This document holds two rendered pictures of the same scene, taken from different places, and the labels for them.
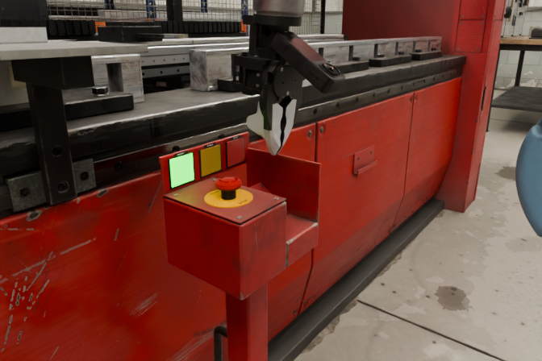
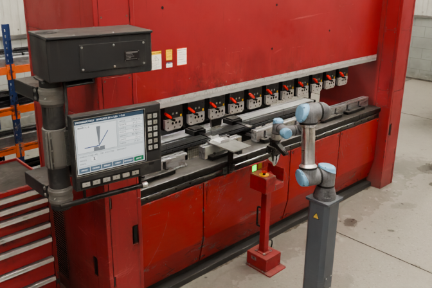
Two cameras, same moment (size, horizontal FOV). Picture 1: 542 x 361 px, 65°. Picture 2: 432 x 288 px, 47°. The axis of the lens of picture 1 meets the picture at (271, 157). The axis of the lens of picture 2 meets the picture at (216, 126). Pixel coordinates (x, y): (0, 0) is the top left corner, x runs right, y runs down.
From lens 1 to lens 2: 3.06 m
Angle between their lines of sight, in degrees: 8
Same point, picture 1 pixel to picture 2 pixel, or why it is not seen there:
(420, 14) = (360, 83)
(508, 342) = (364, 236)
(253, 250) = (268, 185)
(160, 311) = (242, 202)
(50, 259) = (225, 184)
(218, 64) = (260, 134)
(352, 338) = (303, 231)
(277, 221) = (273, 180)
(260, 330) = (268, 205)
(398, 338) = not seen: hidden behind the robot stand
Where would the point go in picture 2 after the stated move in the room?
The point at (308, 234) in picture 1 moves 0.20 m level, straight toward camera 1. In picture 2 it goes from (280, 184) to (277, 195)
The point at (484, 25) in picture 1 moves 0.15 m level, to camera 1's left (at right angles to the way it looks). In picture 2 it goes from (388, 94) to (373, 93)
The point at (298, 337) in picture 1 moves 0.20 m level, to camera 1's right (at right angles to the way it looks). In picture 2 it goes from (281, 227) to (305, 229)
